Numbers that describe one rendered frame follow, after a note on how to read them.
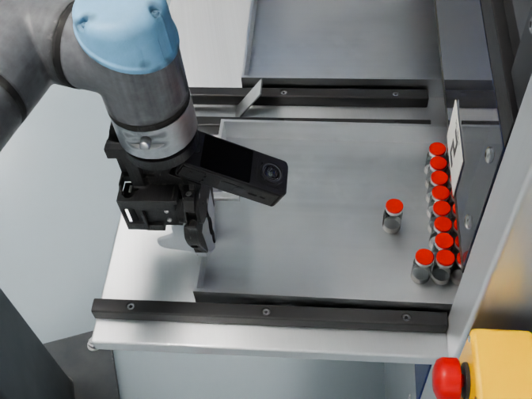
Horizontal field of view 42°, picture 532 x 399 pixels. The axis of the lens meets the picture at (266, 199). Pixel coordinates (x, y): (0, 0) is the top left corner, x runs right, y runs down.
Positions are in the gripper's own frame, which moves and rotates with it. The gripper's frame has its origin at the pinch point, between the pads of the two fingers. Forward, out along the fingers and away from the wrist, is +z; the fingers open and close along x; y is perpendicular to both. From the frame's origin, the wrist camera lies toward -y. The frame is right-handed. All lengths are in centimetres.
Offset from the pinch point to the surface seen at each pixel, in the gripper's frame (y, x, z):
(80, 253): 56, -53, 91
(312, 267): -11.7, 0.5, 3.8
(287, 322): -9.2, 8.2, 2.7
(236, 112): -0.2, -24.1, 3.3
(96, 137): 60, -94, 91
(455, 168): -26.9, -4.3, -9.5
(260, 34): -2.3, -40.7, 3.6
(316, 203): -11.9, -8.9, 3.8
